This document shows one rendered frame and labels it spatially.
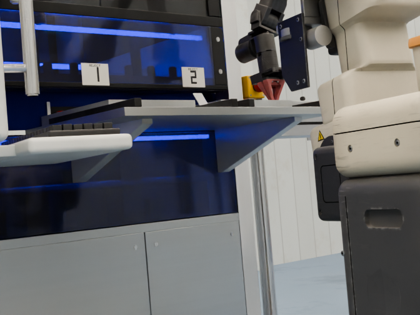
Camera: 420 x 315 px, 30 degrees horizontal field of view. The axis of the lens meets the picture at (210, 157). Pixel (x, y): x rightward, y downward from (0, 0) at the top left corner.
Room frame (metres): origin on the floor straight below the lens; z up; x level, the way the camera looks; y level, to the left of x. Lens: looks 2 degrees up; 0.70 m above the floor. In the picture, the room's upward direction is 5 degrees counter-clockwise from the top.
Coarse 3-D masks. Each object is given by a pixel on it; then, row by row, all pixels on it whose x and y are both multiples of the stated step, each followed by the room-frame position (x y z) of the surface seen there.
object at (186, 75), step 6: (186, 72) 2.32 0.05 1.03; (192, 72) 2.34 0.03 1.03; (198, 72) 2.35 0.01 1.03; (186, 78) 2.32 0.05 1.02; (192, 78) 2.33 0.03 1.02; (198, 78) 2.35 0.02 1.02; (186, 84) 2.32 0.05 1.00; (192, 84) 2.33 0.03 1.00; (198, 84) 2.35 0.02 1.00; (204, 84) 2.36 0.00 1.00
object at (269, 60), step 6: (258, 54) 2.18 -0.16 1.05; (264, 54) 2.16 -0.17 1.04; (270, 54) 2.16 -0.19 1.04; (276, 54) 2.18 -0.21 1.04; (258, 60) 2.18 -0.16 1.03; (264, 60) 2.16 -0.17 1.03; (270, 60) 2.16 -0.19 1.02; (276, 60) 2.17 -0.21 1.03; (258, 66) 2.19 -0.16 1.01; (264, 66) 2.16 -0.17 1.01; (270, 66) 2.16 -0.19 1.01; (276, 66) 2.17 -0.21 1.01; (258, 72) 2.17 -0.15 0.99; (264, 72) 2.16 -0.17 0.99; (270, 72) 2.15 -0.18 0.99
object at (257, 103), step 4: (220, 100) 2.05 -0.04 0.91; (240, 100) 2.09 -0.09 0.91; (256, 100) 2.12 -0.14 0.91; (260, 100) 2.13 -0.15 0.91; (264, 100) 2.14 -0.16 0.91; (268, 100) 2.15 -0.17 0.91; (272, 100) 2.16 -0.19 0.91; (276, 100) 2.17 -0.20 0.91; (280, 100) 2.18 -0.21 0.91; (284, 100) 2.19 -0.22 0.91; (288, 100) 2.20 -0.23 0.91; (256, 104) 2.12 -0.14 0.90; (260, 104) 2.13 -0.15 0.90; (264, 104) 2.14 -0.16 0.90; (268, 104) 2.15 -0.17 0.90; (272, 104) 2.16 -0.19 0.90; (276, 104) 2.17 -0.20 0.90; (280, 104) 2.18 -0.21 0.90; (284, 104) 2.19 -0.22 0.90; (288, 104) 2.20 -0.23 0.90
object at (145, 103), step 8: (96, 104) 1.88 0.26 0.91; (104, 104) 1.85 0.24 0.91; (144, 104) 1.90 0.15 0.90; (152, 104) 1.92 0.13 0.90; (160, 104) 1.93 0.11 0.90; (168, 104) 1.95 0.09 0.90; (176, 104) 1.96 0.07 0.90; (184, 104) 1.98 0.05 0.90; (192, 104) 2.00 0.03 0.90; (56, 112) 2.03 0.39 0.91; (64, 112) 2.00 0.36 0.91; (72, 112) 1.97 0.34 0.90; (48, 120) 2.07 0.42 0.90
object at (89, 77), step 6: (84, 66) 2.10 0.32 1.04; (90, 66) 2.11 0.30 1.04; (96, 66) 2.12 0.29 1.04; (102, 66) 2.14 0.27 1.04; (84, 72) 2.10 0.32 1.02; (90, 72) 2.11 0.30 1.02; (96, 72) 2.12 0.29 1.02; (102, 72) 2.14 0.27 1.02; (108, 72) 2.15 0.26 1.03; (84, 78) 2.10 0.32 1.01; (90, 78) 2.11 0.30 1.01; (96, 78) 2.12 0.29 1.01; (102, 78) 2.13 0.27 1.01; (108, 78) 2.15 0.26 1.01; (84, 84) 2.10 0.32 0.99; (90, 84) 2.11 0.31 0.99; (96, 84) 2.12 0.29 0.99; (102, 84) 2.13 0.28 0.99; (108, 84) 2.14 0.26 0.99
